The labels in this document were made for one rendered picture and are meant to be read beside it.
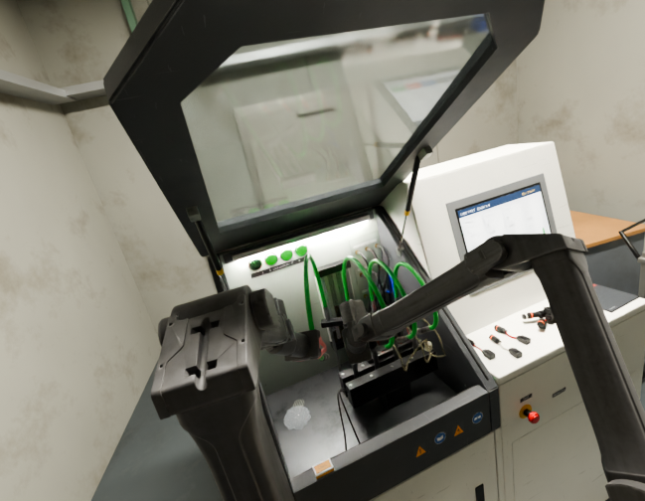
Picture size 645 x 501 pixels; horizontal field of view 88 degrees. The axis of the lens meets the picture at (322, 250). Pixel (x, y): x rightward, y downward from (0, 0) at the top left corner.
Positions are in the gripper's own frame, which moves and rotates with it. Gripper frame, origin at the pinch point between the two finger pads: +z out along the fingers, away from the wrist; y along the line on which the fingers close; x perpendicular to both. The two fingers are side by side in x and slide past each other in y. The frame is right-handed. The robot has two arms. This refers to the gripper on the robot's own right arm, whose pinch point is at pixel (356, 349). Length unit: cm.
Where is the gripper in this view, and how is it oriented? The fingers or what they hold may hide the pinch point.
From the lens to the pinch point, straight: 110.9
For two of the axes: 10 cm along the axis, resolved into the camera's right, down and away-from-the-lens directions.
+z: 0.7, 4.5, 8.9
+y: -2.2, -8.7, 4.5
